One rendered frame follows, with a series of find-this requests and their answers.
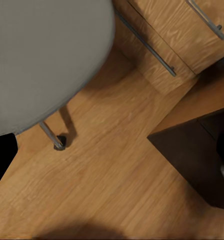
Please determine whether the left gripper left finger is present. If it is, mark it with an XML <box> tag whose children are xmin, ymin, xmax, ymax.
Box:
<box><xmin>0</xmin><ymin>133</ymin><xmax>18</xmax><ymax>180</ymax></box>

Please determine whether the swivel chair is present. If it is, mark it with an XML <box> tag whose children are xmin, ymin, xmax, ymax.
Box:
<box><xmin>0</xmin><ymin>0</ymin><xmax>116</xmax><ymax>151</ymax></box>

